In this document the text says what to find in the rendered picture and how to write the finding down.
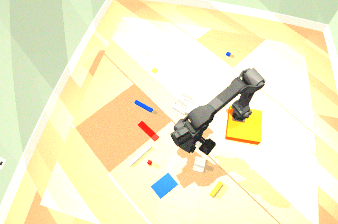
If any red flat bar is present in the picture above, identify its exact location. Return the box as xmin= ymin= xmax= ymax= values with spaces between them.
xmin=138 ymin=121 xmax=159 ymax=141

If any blue rectangular bar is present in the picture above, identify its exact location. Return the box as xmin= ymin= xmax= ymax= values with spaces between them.
xmin=134 ymin=100 xmax=153 ymax=113

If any blue flat rectangular plate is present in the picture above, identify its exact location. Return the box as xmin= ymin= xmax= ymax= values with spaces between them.
xmin=151 ymin=173 xmax=177 ymax=199

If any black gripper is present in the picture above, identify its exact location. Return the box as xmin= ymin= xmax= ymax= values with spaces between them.
xmin=174 ymin=118 xmax=216 ymax=155

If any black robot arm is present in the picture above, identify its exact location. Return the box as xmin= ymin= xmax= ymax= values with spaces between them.
xmin=171 ymin=68 xmax=265 ymax=153

